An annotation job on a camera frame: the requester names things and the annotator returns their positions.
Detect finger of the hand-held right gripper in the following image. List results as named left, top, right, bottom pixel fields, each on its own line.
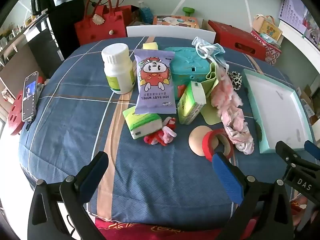
left=275, top=141, right=300, bottom=172
left=304, top=140, right=320, bottom=160

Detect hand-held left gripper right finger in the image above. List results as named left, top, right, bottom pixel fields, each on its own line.
left=212, top=152, right=295, bottom=240

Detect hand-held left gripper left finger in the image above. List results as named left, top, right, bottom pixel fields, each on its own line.
left=27, top=151, right=109, bottom=240

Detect red tape roll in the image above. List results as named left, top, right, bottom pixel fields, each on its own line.
left=202, top=129, right=235, bottom=162

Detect teal white tray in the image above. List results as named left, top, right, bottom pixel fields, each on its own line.
left=242, top=69, right=314, bottom=154

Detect beige round puff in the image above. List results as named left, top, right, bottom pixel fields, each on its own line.
left=189, top=126, right=219, bottom=153

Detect pink floral scrunchie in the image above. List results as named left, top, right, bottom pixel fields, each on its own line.
left=222, top=105, right=255, bottom=155

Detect green tissue pack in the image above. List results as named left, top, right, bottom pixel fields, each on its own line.
left=177, top=81, right=207, bottom=125
left=122, top=106, right=163, bottom=140

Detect red pink chenille scrunchie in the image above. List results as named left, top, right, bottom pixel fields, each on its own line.
left=144, top=117, right=177, bottom=145

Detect pink white knit towel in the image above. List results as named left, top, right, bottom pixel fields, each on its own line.
left=210, top=67, right=244, bottom=117

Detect leopard print scrunchie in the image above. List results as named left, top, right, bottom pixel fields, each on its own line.
left=229, top=71, right=242, bottom=90

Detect purple baby wipes pack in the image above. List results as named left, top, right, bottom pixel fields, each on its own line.
left=134, top=49, right=177, bottom=115

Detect stacked cardboard boxes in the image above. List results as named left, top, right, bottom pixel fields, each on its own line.
left=297, top=85, right=320, bottom=124

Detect smartphone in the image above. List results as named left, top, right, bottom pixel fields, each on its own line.
left=22, top=71, right=39, bottom=122

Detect red patterned gift box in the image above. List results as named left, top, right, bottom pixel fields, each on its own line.
left=251, top=30, right=282, bottom=65

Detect white pill bottle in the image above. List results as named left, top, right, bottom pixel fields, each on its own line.
left=101, top=43, right=135, bottom=95

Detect white desk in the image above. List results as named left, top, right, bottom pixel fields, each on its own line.
left=279, top=20, right=320, bottom=73

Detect light blue wipes pack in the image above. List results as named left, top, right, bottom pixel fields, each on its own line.
left=260, top=34, right=278, bottom=43

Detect teal wipes box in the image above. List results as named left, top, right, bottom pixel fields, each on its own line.
left=164, top=47, right=212, bottom=100

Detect red cardboard box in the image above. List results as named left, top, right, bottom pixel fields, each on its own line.
left=208, top=20, right=265, bottom=62

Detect wooden toy case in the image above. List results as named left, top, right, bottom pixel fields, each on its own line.
left=252, top=15, right=283, bottom=42

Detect blue face mask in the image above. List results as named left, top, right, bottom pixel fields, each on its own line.
left=192, top=37, right=229, bottom=68

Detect black cabinet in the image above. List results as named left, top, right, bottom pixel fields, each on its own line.
left=27, top=4, right=85, bottom=63

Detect red tote bag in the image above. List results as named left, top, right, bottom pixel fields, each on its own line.
left=74, top=0, right=127, bottom=47

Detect purple dotted board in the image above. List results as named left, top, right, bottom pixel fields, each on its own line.
left=279, top=0, right=308, bottom=22

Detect blue bottle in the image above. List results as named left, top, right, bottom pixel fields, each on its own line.
left=139, top=1, right=153, bottom=24

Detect orange toy box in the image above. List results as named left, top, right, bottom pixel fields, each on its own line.
left=152, top=15, right=199, bottom=30

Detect green toy dumbbell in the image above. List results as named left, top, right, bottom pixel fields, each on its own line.
left=182, top=7, right=197, bottom=18

